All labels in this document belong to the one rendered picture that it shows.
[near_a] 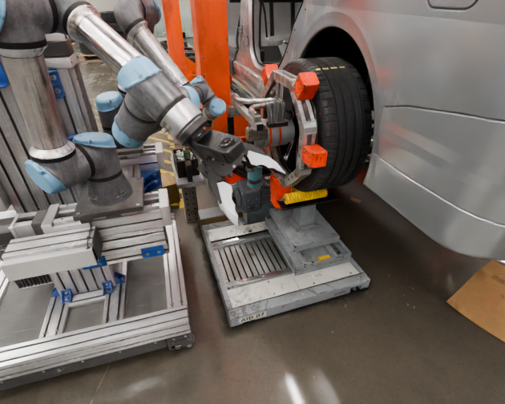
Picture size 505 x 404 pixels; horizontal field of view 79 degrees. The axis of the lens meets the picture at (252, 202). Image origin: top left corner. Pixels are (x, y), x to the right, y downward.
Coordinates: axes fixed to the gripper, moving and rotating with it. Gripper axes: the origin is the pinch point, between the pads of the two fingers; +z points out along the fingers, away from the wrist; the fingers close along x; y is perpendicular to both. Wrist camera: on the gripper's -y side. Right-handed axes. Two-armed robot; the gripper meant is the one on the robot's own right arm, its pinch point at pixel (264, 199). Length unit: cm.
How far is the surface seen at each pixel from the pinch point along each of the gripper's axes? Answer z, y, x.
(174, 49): -124, 262, -139
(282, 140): 4, 78, -56
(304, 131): 5, 54, -53
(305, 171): 20, 66, -47
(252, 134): -9, 63, -39
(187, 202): -4, 166, -15
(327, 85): -1, 49, -73
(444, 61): 13, 2, -68
